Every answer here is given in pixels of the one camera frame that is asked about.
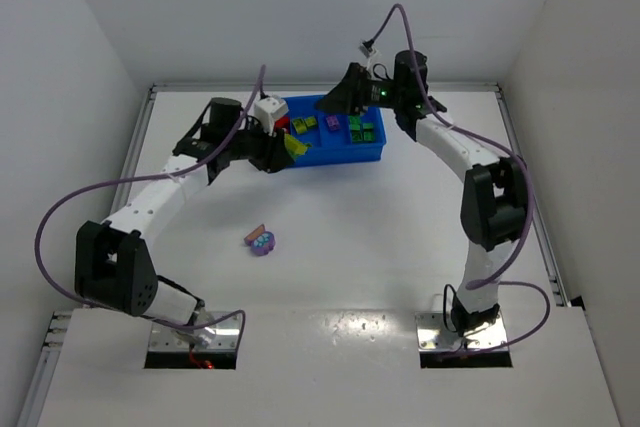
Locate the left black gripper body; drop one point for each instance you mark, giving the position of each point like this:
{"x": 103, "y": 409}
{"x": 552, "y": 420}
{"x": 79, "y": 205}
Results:
{"x": 273, "y": 153}

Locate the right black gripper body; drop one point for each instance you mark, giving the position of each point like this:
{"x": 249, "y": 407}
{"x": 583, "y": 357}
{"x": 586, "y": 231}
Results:
{"x": 353, "y": 87}

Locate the lime long lego brick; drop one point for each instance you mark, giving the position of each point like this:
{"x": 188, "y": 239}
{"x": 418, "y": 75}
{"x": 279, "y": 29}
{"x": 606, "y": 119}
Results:
{"x": 294, "y": 147}

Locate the green curved lego brick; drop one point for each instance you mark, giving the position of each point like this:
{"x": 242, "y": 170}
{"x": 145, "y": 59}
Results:
{"x": 354, "y": 122}

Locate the purple butterfly lego brick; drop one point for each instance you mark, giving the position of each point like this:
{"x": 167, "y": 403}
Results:
{"x": 332, "y": 123}

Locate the red crown lego piece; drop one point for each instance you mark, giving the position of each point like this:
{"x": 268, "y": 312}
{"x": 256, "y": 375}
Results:
{"x": 283, "y": 123}

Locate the lime green lego stack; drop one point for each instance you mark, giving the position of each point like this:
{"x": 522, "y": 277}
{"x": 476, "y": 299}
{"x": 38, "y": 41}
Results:
{"x": 299, "y": 126}

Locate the purple paw lego brick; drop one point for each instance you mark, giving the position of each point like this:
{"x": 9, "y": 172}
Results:
{"x": 263, "y": 244}

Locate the purple butterfly top brick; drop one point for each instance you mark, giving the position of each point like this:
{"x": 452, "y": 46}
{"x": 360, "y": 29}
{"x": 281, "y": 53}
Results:
{"x": 254, "y": 234}

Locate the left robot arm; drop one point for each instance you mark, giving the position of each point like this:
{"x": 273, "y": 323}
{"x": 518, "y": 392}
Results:
{"x": 113, "y": 263}

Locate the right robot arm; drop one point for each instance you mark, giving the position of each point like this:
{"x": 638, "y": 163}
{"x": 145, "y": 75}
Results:
{"x": 494, "y": 200}

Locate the blue divided plastic bin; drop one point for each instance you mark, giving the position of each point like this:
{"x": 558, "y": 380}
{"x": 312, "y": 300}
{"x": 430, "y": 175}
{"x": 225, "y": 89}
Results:
{"x": 328, "y": 148}

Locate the white front board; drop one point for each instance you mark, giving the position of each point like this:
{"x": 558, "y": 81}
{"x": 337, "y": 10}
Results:
{"x": 323, "y": 368}

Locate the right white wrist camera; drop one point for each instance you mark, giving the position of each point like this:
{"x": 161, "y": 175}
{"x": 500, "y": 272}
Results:
{"x": 370, "y": 52}

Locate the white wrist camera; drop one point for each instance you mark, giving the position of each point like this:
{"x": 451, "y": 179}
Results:
{"x": 370, "y": 52}
{"x": 269, "y": 110}

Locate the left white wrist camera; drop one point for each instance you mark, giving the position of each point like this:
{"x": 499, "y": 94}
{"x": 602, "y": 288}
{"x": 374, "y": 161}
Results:
{"x": 269, "y": 110}

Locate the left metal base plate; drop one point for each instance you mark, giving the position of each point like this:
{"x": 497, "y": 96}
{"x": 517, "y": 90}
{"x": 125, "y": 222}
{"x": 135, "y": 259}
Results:
{"x": 222, "y": 335}

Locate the left aluminium frame rail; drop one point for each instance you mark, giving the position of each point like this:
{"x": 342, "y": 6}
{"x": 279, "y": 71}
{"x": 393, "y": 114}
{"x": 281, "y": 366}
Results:
{"x": 50, "y": 351}

